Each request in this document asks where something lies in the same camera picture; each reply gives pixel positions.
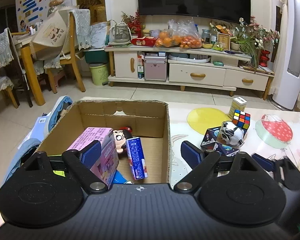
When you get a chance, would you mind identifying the tall pink toy box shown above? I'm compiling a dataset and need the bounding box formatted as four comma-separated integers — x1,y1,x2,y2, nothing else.
68,127,119,187

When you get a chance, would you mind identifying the black haired doll figure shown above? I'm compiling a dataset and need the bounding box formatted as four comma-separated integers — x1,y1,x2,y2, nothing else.
113,126,133,154

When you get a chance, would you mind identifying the blue tissue pack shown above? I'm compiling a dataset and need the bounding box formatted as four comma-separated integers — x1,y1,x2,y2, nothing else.
126,137,148,180

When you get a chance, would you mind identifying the green cardboard box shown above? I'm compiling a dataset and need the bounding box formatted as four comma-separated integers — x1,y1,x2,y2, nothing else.
53,170,65,177

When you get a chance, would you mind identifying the pink blue toy box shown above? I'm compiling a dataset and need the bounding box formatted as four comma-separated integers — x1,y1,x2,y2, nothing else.
113,170,133,184

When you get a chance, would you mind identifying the dark galaxy folding cube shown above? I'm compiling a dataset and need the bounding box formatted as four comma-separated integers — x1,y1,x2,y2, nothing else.
200,126,239,157

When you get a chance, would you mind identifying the white panda ball toy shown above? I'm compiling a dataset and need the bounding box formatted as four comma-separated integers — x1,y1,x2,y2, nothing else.
219,121,245,147

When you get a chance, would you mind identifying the Rubik's cube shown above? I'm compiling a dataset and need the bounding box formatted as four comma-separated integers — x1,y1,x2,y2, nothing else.
232,109,251,130

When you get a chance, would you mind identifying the brown cardboard box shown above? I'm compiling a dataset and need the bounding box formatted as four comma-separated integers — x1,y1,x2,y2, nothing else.
38,100,171,184

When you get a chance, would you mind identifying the green waste bin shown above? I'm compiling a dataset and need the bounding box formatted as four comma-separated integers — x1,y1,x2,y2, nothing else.
89,63,109,86

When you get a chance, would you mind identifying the cream TV cabinet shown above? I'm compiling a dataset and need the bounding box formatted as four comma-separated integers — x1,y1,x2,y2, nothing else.
105,45,274,99

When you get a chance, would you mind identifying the white tower air conditioner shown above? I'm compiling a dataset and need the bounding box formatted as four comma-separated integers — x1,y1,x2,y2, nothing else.
270,0,300,111

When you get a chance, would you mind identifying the wooden dining chair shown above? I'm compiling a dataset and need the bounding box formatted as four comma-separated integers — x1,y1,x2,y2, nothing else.
44,9,91,94

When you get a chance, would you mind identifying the red vase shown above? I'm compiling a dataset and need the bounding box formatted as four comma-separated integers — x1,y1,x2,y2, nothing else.
259,49,270,67

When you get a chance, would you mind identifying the pink storage box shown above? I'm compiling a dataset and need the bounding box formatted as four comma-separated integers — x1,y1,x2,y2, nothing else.
144,56,167,81

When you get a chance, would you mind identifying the beige tote bag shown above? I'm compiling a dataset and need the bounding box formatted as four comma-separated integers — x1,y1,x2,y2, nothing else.
30,10,69,60

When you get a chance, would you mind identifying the potted flower plant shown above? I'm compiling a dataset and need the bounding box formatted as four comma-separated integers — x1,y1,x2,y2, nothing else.
231,16,280,68

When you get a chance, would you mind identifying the bag of oranges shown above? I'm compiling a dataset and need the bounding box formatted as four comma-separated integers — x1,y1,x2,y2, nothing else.
155,20,202,49

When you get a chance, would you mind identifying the wooden dining table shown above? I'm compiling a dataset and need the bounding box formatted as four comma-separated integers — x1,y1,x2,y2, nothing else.
15,36,45,106

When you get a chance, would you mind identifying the wooden picture frame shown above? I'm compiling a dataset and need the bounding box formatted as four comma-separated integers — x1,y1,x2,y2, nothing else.
217,33,231,50

